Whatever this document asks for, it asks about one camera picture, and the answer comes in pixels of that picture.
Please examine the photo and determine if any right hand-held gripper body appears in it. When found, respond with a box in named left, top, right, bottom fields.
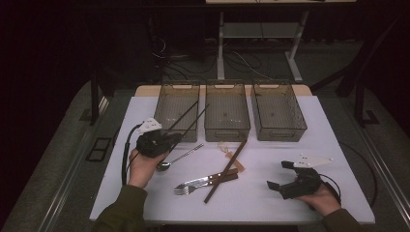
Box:
left=278, top=153, right=335, bottom=200

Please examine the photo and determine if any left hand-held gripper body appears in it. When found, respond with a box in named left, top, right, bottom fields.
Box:
left=135, top=117, right=171, bottom=159

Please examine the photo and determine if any steel spoon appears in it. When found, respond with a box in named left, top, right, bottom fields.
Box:
left=156, top=143, right=205, bottom=172

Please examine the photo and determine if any smoky clear plastic bin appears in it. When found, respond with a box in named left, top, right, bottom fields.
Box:
left=150, top=81, right=201, bottom=143
left=250, top=80, right=308, bottom=143
left=204, top=80, right=251, bottom=143

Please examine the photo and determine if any clear amber plastic spoon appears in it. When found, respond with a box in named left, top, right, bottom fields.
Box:
left=217, top=140, right=246, bottom=173

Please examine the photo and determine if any wooden-handled steel fork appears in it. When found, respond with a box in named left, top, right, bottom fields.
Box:
left=173, top=173, right=240, bottom=196

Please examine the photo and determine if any brown wooden chopstick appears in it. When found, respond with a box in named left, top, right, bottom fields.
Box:
left=203, top=138, right=249, bottom=205

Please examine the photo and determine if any person's right hand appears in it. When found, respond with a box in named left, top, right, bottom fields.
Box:
left=294, top=185, right=342, bottom=218

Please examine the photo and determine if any person's left hand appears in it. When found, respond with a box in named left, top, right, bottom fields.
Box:
left=128, top=148, right=168, bottom=189

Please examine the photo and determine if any black metal stand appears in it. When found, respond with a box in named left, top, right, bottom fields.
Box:
left=352, top=64, right=382, bottom=129
left=89, top=69, right=117, bottom=127

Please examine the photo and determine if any black slanted stand leg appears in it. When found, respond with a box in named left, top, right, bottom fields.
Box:
left=310, top=13, right=410, bottom=98

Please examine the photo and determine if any left hand-held gripper black cable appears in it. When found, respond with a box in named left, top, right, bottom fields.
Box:
left=121, top=124, right=143, bottom=188

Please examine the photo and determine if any hand-held gripper black cable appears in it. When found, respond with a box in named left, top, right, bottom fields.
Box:
left=318, top=173, right=342, bottom=207
left=121, top=124, right=143, bottom=188

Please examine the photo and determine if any right hand-held gripper black cable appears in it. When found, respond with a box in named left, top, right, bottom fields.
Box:
left=318, top=173, right=342, bottom=207

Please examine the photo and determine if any tangle of black floor cables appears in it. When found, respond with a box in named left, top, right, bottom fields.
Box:
left=151, top=35, right=265, bottom=81

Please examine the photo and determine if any long black floor cable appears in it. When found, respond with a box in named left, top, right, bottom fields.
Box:
left=337, top=140, right=379, bottom=208

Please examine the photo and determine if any aluminium floor rail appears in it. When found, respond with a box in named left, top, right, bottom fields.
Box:
left=356, top=124, right=410, bottom=221
left=37, top=96, right=110, bottom=232

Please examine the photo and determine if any white metal frame desk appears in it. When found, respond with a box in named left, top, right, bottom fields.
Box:
left=205, top=0, right=357, bottom=83

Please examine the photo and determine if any white floor cable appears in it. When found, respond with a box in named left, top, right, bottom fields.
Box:
left=231, top=50, right=273, bottom=80

